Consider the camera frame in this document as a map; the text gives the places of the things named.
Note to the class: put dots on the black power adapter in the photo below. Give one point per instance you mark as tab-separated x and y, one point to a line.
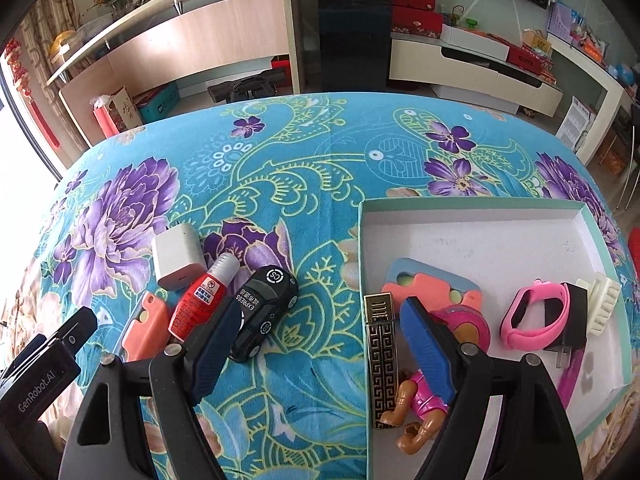
575	315

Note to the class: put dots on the pink smart watch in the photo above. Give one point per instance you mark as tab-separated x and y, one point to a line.
537	335

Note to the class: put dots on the black cabinet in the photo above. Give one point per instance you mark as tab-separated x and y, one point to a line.
350	35

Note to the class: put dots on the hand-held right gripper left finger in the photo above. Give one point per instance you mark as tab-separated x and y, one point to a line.
215	347

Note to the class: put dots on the pink brown toy dog figure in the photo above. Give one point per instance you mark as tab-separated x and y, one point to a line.
425	402

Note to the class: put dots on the white desk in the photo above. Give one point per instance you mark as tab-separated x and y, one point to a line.
600	72

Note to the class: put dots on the white cabinet stand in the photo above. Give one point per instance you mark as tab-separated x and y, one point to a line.
475	80

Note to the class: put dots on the wall calendar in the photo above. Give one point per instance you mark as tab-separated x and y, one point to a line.
565	22

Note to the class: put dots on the white hair claw clip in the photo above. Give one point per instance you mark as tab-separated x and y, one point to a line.
600	305

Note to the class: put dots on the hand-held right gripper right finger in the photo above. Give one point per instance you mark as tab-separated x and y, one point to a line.
430	345

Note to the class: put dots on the red hanging knot ornament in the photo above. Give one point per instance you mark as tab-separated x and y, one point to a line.
25	80

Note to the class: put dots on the red gift box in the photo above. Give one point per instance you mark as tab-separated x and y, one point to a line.
417	22

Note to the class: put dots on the red patterned flat box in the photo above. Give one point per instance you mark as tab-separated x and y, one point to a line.
532	57

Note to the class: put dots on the wooden shelf counter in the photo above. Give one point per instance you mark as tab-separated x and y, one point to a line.
200	35

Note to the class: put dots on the black toy car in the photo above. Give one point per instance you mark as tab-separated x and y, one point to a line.
262	310

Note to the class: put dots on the orange plastic toy piece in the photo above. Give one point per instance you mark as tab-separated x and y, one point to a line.
425	290

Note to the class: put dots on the white charger cube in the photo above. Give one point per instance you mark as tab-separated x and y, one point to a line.
177	257

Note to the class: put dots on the black gold patterned lighter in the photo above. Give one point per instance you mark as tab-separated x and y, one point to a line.
382	360

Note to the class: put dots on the white paper sheet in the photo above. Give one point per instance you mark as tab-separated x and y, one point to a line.
575	125

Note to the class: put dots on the red glue bottle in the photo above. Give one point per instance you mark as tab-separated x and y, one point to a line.
195	305

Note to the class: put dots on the orange phone case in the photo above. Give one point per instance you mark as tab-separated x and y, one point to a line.
145	335

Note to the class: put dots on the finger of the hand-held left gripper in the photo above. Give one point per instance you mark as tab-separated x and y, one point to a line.
70	332
32	350

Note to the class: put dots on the black case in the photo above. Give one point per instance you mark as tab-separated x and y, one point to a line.
245	90

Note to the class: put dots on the white tray with items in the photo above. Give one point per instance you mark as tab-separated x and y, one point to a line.
475	240

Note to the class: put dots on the red paper gift bag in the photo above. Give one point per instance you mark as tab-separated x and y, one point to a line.
115	112

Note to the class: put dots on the blue storage crate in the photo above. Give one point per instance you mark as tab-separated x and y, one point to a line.
157	102

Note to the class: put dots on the small red box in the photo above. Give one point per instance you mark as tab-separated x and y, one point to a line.
281	67

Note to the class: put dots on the magenta plastic stick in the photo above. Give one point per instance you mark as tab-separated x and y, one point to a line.
570	380

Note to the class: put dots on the floral printed blanket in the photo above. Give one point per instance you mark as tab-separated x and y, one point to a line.
310	200

